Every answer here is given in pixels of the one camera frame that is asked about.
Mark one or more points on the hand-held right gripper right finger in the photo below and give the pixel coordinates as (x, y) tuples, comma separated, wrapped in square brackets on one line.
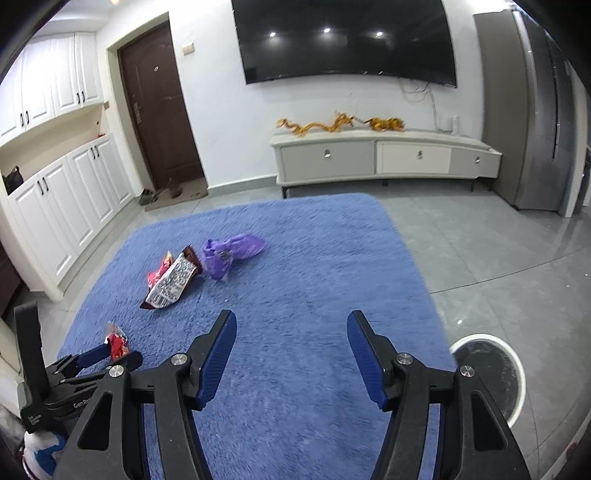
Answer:
[(364, 355)]

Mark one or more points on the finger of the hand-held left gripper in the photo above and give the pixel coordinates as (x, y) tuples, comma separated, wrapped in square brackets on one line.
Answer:
[(94, 356), (131, 361)]

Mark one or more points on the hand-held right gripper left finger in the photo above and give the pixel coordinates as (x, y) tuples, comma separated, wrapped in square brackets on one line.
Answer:
[(217, 360)]

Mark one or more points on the clear red candy wrapper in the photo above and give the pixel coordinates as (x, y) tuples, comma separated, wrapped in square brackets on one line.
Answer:
[(117, 348)]

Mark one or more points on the brown white printed wrapper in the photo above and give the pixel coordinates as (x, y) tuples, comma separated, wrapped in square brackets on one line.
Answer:
[(171, 281)]

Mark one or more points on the red snack wrapper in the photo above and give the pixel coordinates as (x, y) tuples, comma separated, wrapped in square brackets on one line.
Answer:
[(157, 276)]

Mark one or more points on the large purple wrapper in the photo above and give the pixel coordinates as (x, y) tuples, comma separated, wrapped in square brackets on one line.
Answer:
[(231, 249)]

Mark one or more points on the round white-rimmed black base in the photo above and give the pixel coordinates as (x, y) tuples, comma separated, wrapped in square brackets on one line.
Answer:
[(494, 369)]

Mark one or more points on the blue white cloth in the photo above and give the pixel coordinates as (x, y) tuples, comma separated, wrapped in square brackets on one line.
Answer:
[(44, 457)]

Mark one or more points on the blue rug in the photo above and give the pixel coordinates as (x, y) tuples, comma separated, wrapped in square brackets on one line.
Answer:
[(300, 277)]

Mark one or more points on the white lower cabinet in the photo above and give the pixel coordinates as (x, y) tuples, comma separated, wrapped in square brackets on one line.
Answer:
[(69, 207)]

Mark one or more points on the dark shoe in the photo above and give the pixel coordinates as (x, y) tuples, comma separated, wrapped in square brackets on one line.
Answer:
[(147, 197), (174, 188)]

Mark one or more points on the brown door mat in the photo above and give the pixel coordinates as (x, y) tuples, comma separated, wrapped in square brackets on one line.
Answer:
[(191, 196)]

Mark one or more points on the black bag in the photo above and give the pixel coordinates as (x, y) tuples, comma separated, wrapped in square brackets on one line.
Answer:
[(12, 180)]

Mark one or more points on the large grey drawer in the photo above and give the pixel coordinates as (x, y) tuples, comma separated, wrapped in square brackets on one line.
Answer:
[(328, 161)]

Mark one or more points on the white drawer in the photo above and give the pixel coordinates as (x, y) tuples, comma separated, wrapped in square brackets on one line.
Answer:
[(413, 159)]

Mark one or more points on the white television stand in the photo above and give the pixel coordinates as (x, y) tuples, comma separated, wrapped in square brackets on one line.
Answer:
[(383, 136)]

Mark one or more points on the small grey drawer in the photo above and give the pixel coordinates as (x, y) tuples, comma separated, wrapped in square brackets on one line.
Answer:
[(475, 162)]

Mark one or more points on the gold tiger figurine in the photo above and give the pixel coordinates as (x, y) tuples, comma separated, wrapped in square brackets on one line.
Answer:
[(383, 124)]

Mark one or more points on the gold dragon figurine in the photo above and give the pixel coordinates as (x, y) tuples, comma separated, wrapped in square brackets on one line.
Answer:
[(341, 121), (304, 127)]

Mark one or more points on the small white bottle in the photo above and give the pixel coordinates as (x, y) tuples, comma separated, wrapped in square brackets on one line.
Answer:
[(455, 124)]

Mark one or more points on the brown entrance door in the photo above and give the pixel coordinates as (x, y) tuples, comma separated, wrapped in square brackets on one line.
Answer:
[(161, 110)]

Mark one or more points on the grey refrigerator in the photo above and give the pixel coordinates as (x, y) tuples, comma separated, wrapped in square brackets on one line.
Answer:
[(521, 115)]

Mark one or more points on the white upper wall cabinet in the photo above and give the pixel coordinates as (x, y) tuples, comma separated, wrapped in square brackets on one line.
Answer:
[(51, 83)]

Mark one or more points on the beige light switch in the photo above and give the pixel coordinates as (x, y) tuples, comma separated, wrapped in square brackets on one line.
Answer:
[(188, 48)]

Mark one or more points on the black wall television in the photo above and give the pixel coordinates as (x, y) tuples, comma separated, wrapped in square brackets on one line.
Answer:
[(346, 41)]

